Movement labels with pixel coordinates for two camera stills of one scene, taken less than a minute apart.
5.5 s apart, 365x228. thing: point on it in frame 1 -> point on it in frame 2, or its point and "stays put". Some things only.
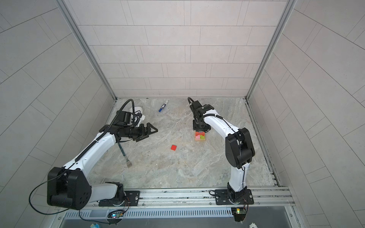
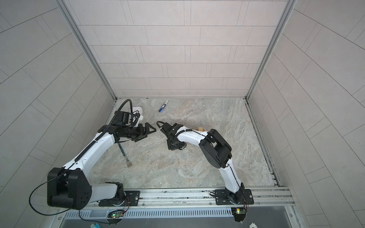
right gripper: x=196 y=128 -> x=170 y=147
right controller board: x=239 y=213 stays put
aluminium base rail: x=193 y=198 stays put
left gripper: x=142 y=133 stays put
